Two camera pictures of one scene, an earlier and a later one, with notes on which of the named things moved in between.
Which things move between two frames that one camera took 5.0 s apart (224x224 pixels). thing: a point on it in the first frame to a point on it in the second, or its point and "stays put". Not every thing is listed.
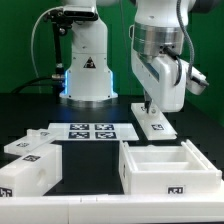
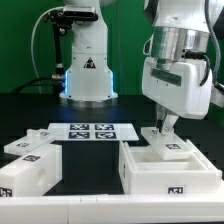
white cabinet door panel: (155, 123) to (168, 146)
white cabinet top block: (34, 173) stays put
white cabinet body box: (163, 169) stays put
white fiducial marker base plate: (94, 131) stays put
